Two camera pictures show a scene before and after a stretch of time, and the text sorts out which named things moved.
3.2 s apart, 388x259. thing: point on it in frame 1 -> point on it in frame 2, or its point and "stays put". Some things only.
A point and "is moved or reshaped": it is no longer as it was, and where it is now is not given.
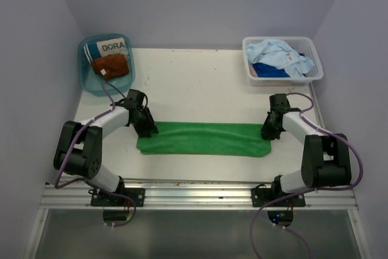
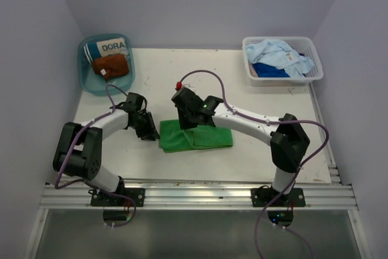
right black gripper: (266, 133) -> (184, 125)
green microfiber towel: (206, 139) is moved or reshaped
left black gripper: (149, 125) stays put
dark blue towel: (264, 70) stays put
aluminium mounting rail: (191, 194) stays put
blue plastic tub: (90, 82) stays put
